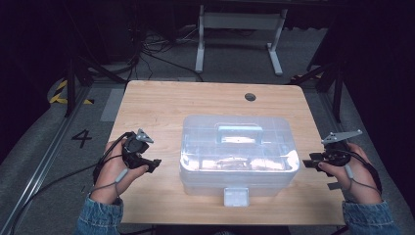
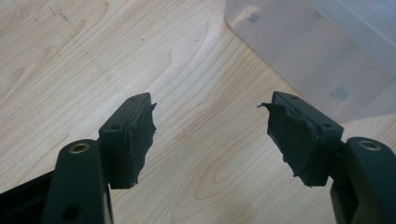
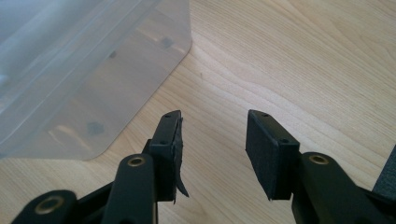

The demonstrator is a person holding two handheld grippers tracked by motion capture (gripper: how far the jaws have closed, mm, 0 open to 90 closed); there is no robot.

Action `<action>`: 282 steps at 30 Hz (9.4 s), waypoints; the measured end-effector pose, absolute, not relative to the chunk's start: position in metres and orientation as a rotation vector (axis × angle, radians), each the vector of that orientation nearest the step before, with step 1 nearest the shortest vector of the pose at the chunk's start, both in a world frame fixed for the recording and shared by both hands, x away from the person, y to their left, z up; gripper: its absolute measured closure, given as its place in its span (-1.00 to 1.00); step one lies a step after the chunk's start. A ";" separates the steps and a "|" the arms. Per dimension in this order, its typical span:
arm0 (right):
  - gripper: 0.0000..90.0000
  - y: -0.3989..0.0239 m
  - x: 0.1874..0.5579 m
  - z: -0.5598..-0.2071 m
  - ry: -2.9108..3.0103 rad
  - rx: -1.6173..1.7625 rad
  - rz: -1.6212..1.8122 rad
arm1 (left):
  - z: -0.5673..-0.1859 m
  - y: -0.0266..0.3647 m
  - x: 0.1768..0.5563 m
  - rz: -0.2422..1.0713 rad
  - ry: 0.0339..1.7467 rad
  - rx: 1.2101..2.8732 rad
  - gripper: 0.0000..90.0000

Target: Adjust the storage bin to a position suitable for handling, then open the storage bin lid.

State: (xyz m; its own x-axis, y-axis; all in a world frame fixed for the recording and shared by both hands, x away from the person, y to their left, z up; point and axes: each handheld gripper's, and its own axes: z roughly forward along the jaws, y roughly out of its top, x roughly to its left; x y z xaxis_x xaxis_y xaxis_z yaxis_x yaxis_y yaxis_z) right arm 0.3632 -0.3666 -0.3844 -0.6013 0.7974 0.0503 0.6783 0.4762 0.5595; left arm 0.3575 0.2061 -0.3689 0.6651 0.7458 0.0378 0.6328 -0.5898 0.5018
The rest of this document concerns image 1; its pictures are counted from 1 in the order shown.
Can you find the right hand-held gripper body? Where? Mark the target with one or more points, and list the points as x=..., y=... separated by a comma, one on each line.
x=336, y=156

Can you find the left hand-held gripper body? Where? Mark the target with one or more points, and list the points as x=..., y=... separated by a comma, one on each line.
x=133, y=153

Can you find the clear plastic storage box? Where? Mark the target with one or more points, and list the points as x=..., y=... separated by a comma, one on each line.
x=241, y=176

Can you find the person's left hand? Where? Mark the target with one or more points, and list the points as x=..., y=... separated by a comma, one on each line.
x=109, y=176

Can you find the person's right hand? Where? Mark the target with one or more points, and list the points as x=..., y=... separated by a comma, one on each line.
x=360, y=184

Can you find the small grey tape piece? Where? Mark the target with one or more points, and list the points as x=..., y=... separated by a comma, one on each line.
x=334, y=186

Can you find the black tripod stand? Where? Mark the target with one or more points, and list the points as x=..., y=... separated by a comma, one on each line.
x=337, y=88
x=71, y=84

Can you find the black table grommet hole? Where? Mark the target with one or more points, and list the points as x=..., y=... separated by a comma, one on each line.
x=250, y=97

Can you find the yellow black hazard tape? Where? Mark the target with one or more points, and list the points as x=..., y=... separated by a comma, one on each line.
x=60, y=94

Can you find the metal floor rail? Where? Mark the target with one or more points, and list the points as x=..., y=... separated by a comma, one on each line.
x=42, y=169

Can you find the white metal stand frame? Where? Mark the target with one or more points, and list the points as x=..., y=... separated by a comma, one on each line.
x=241, y=21

